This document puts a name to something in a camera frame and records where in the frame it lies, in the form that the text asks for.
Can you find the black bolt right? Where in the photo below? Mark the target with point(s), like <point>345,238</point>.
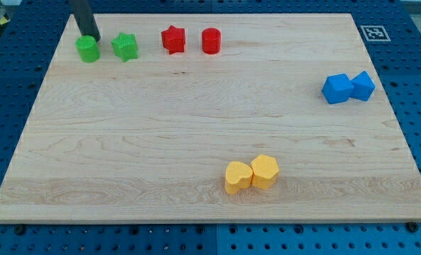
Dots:
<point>412,227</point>

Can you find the white fiducial marker tag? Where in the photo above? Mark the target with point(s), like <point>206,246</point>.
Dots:
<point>375,33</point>

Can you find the blue cube block left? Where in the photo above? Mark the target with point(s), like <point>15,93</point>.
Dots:
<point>337,88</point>

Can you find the yellow heart block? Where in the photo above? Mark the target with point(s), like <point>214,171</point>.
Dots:
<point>238,175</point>

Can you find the blue cube block right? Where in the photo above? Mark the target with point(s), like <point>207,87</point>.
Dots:
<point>363,86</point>

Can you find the black bolt left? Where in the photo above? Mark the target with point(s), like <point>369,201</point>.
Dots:
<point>19,230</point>

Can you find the green star block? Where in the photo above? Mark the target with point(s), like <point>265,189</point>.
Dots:
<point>125,46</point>

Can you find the red cylinder block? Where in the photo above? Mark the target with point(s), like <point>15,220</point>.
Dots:
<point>211,41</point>

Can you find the black bolt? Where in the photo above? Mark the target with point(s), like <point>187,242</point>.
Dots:
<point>19,230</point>
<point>412,227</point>

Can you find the red star block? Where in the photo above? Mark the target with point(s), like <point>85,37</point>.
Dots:
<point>173,39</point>

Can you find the wooden board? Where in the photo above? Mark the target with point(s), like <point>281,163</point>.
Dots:
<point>148,140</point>

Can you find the green cylinder block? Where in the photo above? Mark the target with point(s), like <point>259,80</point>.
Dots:
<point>87,48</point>

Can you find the yellow pentagon block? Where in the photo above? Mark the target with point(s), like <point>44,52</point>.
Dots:
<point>265,171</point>

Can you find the blue cube block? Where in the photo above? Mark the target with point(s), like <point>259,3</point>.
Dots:
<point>363,86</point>
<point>337,88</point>

